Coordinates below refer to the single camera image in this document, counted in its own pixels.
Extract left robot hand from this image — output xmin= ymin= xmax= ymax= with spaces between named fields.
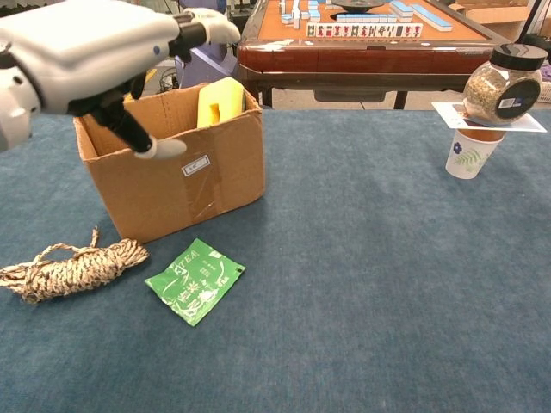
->
xmin=0 ymin=0 xmax=242 ymax=160

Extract green yellow sponge with hole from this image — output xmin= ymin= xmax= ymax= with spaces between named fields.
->
xmin=196 ymin=77 xmax=246 ymax=129

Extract speckled rope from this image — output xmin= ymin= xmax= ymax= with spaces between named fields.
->
xmin=0 ymin=226 xmax=151 ymax=305

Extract green tea packet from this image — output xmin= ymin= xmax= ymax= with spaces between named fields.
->
xmin=144 ymin=237 xmax=246 ymax=328

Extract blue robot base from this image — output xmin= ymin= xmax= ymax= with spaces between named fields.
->
xmin=174 ymin=40 xmax=238 ymax=89

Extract brown cardboard box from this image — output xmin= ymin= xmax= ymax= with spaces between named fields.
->
xmin=72 ymin=82 xmax=266 ymax=250

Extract scattered blue mahjong tiles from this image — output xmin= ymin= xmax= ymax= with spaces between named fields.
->
xmin=278 ymin=0 xmax=322 ymax=25

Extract black round centre dome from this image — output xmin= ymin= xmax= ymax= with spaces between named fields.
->
xmin=331 ymin=0 xmax=387 ymax=11

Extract brown mahjong table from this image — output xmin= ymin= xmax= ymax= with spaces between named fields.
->
xmin=235 ymin=0 xmax=513 ymax=111

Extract stacked blue mahjong tiles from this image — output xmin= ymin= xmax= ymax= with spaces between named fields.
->
xmin=389 ymin=0 xmax=415 ymax=19

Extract blue felt table mat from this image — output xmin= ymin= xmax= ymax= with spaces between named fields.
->
xmin=0 ymin=109 xmax=551 ymax=413

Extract white card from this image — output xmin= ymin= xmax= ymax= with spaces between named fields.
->
xmin=431 ymin=101 xmax=548 ymax=133

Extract floral paper cup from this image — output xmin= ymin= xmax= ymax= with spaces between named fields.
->
xmin=444 ymin=127 xmax=505 ymax=180

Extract glass jar with black lid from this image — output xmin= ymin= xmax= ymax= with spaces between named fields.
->
xmin=462 ymin=42 xmax=548 ymax=126

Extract black tripod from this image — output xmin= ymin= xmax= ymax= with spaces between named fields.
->
xmin=515 ymin=0 xmax=548 ymax=45

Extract short blue mahjong tile wall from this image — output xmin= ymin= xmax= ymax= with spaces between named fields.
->
xmin=337 ymin=13 xmax=399 ymax=24

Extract long blue mahjong tile wall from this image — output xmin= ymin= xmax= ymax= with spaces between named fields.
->
xmin=411 ymin=3 xmax=454 ymax=32

